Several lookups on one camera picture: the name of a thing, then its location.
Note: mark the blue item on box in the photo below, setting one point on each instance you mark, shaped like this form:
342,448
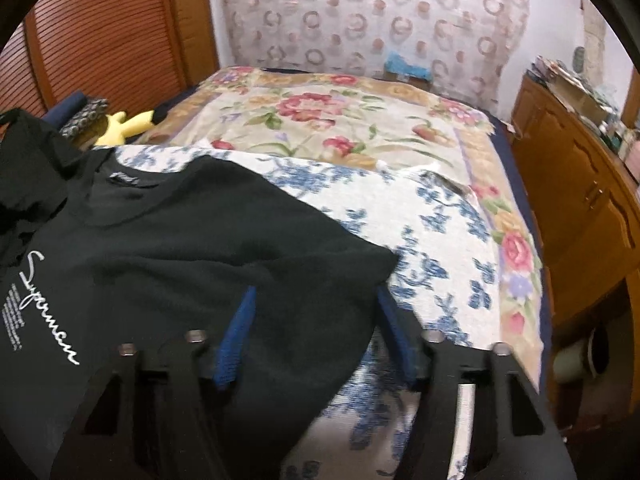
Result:
396,64

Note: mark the floral pink bed blanket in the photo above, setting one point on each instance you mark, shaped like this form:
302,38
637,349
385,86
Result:
390,128

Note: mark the wooden sideboard cabinet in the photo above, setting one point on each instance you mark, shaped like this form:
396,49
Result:
586,213

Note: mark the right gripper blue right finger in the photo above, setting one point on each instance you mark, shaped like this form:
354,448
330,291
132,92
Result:
423,364

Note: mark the circle patterned curtain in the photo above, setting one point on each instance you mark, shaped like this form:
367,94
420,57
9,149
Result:
463,45

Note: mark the small white desk fan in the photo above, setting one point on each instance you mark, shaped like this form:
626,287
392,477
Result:
578,60

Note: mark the blue floral white blanket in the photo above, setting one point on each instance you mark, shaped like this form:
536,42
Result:
447,275

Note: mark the cardboard box with clutter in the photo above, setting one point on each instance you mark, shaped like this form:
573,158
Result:
577,96

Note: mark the tied beige window curtain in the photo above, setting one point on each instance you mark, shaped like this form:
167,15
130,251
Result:
594,43

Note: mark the navy blue folded cloth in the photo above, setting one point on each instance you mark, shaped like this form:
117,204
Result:
59,115

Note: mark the black white patterned cloth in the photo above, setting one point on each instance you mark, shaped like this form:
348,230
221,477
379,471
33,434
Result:
87,125

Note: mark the grey waste bin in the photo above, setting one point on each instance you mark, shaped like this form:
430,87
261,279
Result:
585,359

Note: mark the yellow plush toy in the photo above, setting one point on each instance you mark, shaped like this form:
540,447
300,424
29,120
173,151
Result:
120,128

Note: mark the black Superman t-shirt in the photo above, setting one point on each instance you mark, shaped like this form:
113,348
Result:
102,266

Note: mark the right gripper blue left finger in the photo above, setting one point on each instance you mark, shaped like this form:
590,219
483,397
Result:
196,433

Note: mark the wooden louvered wardrobe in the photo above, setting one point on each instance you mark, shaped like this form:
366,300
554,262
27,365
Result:
134,53

